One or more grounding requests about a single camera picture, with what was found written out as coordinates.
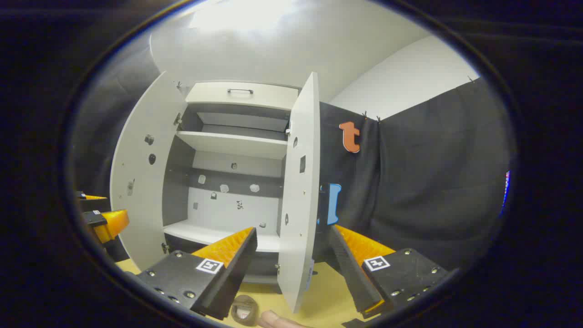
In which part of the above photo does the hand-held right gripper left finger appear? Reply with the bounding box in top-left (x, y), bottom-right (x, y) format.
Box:
top-left (136, 227), bottom-right (258, 321)

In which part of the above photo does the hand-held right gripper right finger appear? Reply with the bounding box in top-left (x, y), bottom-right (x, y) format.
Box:
top-left (329, 224), bottom-right (451, 319)

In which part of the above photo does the brown fuzzy shoe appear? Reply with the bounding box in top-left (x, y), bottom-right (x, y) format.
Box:
top-left (231, 295), bottom-right (261, 327)

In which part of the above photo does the white shoe cabinet door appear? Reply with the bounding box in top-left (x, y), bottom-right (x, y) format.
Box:
top-left (277, 72), bottom-right (320, 314)
top-left (109, 71), bottom-right (188, 272)

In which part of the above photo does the white shoe cabinet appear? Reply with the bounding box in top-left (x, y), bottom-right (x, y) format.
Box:
top-left (109, 71), bottom-right (320, 314)

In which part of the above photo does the white cabinet shelf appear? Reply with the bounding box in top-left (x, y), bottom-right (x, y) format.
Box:
top-left (175, 131), bottom-right (288, 160)

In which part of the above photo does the white cabinet drawer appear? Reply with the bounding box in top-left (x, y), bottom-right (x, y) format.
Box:
top-left (184, 81), bottom-right (300, 111)

